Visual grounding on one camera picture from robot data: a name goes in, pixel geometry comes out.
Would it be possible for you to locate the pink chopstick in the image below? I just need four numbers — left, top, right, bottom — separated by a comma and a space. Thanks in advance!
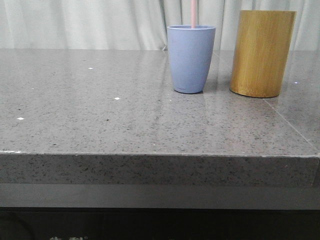
190, 0, 197, 29

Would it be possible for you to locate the white curtain backdrop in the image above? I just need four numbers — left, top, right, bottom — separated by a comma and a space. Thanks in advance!
0, 0, 320, 51

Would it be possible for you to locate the blue plastic cup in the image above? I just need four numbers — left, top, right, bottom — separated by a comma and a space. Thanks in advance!
167, 25, 216, 94

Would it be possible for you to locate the bamboo cylinder holder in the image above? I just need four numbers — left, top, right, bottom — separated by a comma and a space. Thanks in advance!
229, 10, 296, 98

